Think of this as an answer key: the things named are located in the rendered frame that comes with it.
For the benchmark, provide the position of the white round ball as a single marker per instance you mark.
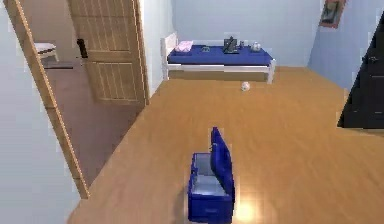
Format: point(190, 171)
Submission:
point(245, 86)

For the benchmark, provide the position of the white bed with blue mattress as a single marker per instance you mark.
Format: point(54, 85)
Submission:
point(220, 56)

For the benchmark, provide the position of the small dark grey object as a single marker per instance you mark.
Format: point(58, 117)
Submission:
point(205, 49)

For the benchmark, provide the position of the pink pillow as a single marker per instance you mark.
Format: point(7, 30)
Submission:
point(184, 46)

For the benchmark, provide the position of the black laptop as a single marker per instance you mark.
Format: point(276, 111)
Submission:
point(230, 45)

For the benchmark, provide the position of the small grey cup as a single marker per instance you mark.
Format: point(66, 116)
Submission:
point(241, 44)

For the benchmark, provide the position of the blue open cooler box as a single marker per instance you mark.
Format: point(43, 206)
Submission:
point(213, 196)

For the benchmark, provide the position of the white teapot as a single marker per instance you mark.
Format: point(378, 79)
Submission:
point(256, 46)

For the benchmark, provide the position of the wooden room door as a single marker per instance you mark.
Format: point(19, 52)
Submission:
point(110, 50)

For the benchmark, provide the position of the white stool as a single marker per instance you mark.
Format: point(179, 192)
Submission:
point(46, 49)

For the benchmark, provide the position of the black cupboard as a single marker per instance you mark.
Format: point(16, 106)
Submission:
point(370, 86)

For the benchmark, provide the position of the red framed wall picture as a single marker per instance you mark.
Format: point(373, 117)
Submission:
point(332, 12)

